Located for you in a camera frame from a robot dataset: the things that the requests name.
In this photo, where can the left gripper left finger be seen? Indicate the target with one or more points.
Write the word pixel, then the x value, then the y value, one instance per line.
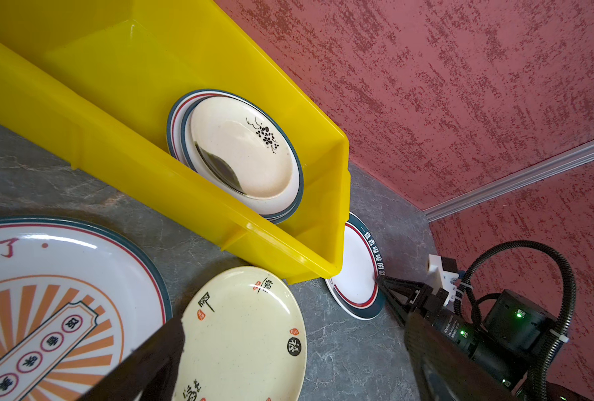
pixel 149 373

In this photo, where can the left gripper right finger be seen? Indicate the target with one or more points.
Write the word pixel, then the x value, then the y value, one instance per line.
pixel 442 371

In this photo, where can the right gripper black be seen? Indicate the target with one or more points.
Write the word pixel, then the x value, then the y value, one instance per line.
pixel 515 344

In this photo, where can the white plate green rim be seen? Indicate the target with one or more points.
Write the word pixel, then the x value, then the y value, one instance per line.
pixel 355 288

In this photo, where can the cream plate small motifs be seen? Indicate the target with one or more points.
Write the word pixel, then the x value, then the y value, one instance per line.
pixel 245 339

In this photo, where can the white plate green quatrefoil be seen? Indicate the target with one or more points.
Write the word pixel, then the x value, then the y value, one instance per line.
pixel 268 210

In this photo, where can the cream plate black brushstroke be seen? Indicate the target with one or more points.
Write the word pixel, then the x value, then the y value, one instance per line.
pixel 240 148

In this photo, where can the yellow plastic bin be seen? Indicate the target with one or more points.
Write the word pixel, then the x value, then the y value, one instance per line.
pixel 93 82

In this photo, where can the white plate orange sunburst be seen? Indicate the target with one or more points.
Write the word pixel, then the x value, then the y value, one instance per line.
pixel 76 299

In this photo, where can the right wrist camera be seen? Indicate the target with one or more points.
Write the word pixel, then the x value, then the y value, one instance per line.
pixel 442 273

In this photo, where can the right aluminium corner post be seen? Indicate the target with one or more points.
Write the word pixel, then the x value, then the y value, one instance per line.
pixel 571 159

